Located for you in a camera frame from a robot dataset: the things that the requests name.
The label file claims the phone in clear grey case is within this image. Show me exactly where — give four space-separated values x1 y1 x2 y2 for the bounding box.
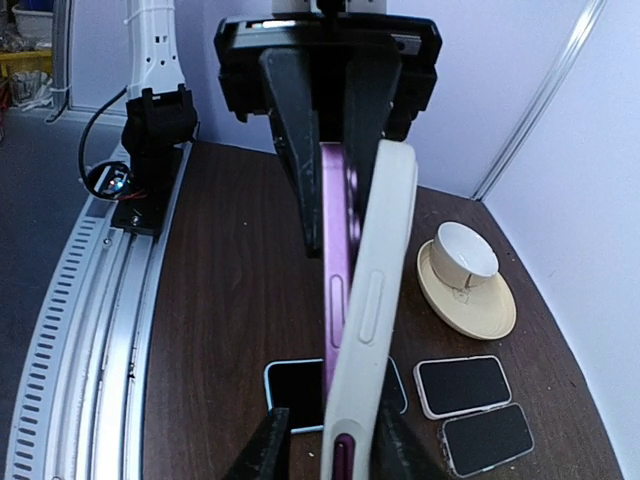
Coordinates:
441 403 535 479

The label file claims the white phone case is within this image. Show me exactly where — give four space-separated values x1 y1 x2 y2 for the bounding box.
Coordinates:
320 139 418 479

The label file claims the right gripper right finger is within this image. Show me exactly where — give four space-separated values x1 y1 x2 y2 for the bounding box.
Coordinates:
370 405 448 480

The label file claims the left aluminium frame post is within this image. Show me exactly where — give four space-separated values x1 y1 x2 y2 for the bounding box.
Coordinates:
471 0 608 202

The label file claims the purple phone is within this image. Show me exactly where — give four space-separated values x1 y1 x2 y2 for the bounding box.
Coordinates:
318 142 366 480

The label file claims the phone in blue case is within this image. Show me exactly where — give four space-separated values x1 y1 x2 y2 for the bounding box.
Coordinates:
263 355 410 435

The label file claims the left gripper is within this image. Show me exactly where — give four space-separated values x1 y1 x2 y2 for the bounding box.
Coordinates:
214 15 442 258

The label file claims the white ceramic cup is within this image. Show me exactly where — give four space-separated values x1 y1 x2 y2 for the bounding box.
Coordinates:
430 221 499 290

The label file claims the phone in pink case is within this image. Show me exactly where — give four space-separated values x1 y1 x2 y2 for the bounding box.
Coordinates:
413 355 512 420

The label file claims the beige saucer plate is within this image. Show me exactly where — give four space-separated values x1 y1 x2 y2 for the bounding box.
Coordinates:
416 240 517 341

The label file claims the front aluminium rail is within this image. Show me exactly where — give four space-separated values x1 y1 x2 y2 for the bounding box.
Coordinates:
0 119 194 480

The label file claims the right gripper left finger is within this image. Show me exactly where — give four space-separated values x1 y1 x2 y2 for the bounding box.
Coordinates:
224 408 291 480

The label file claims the left round status board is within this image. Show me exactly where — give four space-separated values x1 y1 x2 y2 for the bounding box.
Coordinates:
81 161 134 201

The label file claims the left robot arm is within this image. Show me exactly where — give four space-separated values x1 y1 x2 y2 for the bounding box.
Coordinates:
122 1 442 257

